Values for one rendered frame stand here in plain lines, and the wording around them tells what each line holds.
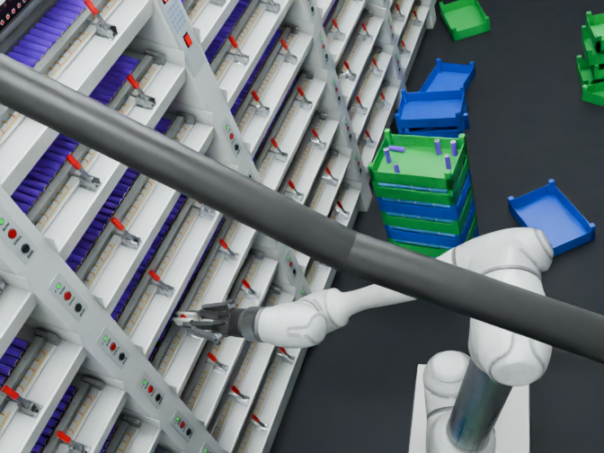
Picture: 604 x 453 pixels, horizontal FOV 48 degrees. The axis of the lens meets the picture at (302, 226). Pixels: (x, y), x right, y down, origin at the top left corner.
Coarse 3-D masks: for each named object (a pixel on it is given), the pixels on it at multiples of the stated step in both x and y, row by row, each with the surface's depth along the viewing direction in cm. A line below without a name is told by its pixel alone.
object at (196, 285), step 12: (228, 228) 209; (216, 240) 204; (228, 240) 206; (216, 252) 203; (204, 264) 199; (204, 276) 198; (192, 288) 194; (192, 300) 194; (168, 336) 185; (168, 348) 184; (156, 360) 180; (168, 360) 182
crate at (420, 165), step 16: (384, 144) 252; (400, 144) 255; (416, 144) 251; (432, 144) 248; (448, 144) 245; (464, 144) 239; (384, 160) 252; (400, 160) 250; (416, 160) 247; (432, 160) 245; (384, 176) 242; (400, 176) 239; (416, 176) 235; (432, 176) 232; (448, 176) 229
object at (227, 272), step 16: (224, 240) 207; (240, 240) 208; (240, 256) 204; (208, 272) 200; (224, 272) 201; (224, 288) 198; (192, 304) 194; (208, 320) 191; (176, 336) 187; (192, 352) 185; (176, 368) 182; (192, 368) 186; (176, 384) 180
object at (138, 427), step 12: (120, 420) 173; (132, 420) 170; (144, 420) 171; (156, 420) 168; (120, 432) 168; (132, 432) 170; (144, 432) 171; (156, 432) 172; (108, 444) 167; (120, 444) 169; (132, 444) 169; (144, 444) 170; (156, 444) 174
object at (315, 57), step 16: (304, 0) 230; (304, 16) 234; (320, 48) 245; (320, 64) 248; (336, 80) 261; (336, 144) 277; (352, 144) 282; (352, 160) 283; (352, 176) 289; (368, 192) 304; (368, 208) 305
